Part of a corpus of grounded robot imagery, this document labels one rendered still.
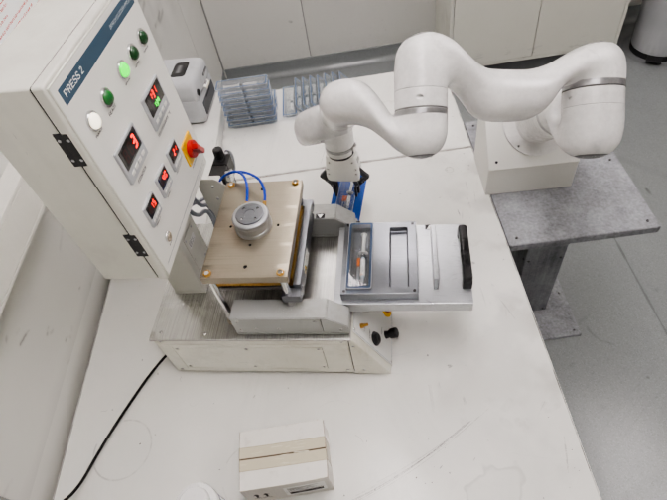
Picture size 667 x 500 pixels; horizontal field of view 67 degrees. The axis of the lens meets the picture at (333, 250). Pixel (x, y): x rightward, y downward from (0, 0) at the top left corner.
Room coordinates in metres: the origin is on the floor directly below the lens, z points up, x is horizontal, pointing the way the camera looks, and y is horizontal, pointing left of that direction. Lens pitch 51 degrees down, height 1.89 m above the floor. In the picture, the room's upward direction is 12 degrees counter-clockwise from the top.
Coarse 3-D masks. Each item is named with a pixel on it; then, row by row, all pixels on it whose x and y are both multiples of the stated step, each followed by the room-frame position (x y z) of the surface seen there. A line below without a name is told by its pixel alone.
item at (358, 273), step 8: (352, 224) 0.79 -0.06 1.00; (360, 224) 0.78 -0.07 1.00; (368, 224) 0.78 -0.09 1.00; (352, 232) 0.76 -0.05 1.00; (360, 232) 0.76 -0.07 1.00; (368, 232) 0.75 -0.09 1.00; (352, 240) 0.74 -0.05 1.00; (360, 240) 0.74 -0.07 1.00; (368, 240) 0.73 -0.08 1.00; (352, 248) 0.72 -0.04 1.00; (360, 248) 0.71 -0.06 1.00; (368, 248) 0.71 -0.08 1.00; (352, 256) 0.70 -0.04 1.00; (360, 256) 0.69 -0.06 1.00; (368, 256) 0.69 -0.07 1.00; (352, 264) 0.67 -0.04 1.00; (360, 264) 0.67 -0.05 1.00; (368, 264) 0.67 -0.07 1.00; (352, 272) 0.65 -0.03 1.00; (360, 272) 0.65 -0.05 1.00; (368, 272) 0.64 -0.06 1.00; (352, 280) 0.63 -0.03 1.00; (360, 280) 0.63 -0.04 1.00; (368, 280) 0.62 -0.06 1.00
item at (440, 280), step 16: (432, 224) 0.73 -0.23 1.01; (448, 224) 0.76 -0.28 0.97; (432, 240) 0.69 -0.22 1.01; (448, 240) 0.71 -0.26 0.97; (432, 256) 0.66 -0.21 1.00; (448, 256) 0.67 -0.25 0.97; (336, 272) 0.69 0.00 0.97; (432, 272) 0.63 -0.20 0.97; (448, 272) 0.63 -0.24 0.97; (336, 288) 0.65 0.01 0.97; (432, 288) 0.59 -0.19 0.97; (448, 288) 0.59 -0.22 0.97; (352, 304) 0.60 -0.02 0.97; (368, 304) 0.59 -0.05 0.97; (384, 304) 0.58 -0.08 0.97; (400, 304) 0.57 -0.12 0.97; (416, 304) 0.56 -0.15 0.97; (432, 304) 0.56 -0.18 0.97; (448, 304) 0.55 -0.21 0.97; (464, 304) 0.54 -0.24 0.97
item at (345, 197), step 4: (340, 184) 1.17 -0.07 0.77; (344, 184) 1.17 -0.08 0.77; (348, 184) 1.17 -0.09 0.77; (352, 184) 1.16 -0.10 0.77; (340, 188) 1.15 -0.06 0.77; (344, 188) 1.15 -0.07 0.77; (348, 188) 1.15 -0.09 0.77; (352, 188) 1.14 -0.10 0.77; (340, 192) 1.14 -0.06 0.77; (344, 192) 1.13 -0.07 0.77; (348, 192) 1.13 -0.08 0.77; (352, 192) 1.12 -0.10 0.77; (340, 196) 1.12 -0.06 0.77; (344, 196) 1.11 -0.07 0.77; (348, 196) 1.11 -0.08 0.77; (352, 196) 1.11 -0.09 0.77; (336, 200) 1.11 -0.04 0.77; (340, 200) 1.10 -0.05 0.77; (344, 200) 1.10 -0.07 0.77; (348, 200) 1.09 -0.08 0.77; (352, 200) 1.09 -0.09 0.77; (340, 204) 1.08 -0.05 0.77; (344, 204) 1.08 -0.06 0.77; (348, 204) 1.08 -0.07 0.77; (352, 204) 1.07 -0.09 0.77; (348, 208) 1.06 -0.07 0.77
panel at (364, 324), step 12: (360, 312) 0.62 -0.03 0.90; (372, 312) 0.64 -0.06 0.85; (384, 312) 0.66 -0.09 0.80; (360, 324) 0.58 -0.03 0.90; (372, 324) 0.61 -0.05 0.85; (384, 324) 0.63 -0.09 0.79; (360, 336) 0.56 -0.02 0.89; (372, 336) 0.57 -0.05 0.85; (384, 336) 0.60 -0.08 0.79; (372, 348) 0.55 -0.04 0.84; (384, 348) 0.57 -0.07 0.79
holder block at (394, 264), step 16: (384, 224) 0.78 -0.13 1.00; (400, 224) 0.77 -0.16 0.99; (384, 240) 0.73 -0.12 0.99; (400, 240) 0.73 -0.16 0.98; (416, 240) 0.71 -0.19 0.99; (384, 256) 0.69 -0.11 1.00; (400, 256) 0.69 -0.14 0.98; (416, 256) 0.67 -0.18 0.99; (384, 272) 0.64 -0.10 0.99; (400, 272) 0.64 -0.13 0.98; (416, 272) 0.63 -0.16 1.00; (384, 288) 0.60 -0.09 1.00; (400, 288) 0.59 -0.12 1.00; (416, 288) 0.59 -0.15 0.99
